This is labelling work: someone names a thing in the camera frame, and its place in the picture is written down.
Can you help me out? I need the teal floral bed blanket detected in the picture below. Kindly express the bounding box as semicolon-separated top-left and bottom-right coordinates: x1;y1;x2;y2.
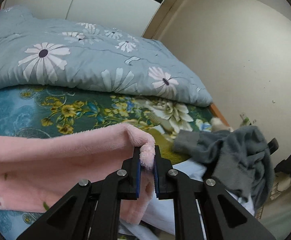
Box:
0;84;230;240

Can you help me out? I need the pink fleece floral garment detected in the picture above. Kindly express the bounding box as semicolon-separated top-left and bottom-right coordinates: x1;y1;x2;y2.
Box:
0;123;155;224

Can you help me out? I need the dark grey garment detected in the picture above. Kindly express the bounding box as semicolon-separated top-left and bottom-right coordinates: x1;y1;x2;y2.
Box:
173;126;275;209

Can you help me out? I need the light blue garment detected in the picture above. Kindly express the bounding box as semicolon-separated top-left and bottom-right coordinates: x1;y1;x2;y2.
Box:
118;157;256;240

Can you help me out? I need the light blue daisy quilt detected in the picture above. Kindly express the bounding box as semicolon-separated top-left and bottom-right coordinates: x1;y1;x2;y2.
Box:
0;6;212;107

